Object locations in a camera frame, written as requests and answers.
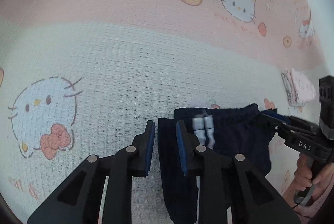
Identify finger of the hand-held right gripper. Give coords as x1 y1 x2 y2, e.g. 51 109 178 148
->
261 109 290 123
258 113 291 134

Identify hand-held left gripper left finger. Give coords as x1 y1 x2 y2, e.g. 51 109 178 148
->
27 120 156 224

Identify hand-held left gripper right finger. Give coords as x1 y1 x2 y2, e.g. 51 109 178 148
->
176 120 300 224

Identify navy shorts with white stripes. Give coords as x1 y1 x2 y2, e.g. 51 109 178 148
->
158 103 278 224

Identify person's right forearm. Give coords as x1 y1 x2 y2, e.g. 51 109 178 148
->
282 182 334 222

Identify folded pink printed clothes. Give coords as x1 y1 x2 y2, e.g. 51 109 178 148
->
281 68 317 107

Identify person's right hand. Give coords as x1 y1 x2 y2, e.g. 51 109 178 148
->
294 155 334 200

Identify pink cartoon printed blanket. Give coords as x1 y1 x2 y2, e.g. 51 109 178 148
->
0 0 334 219

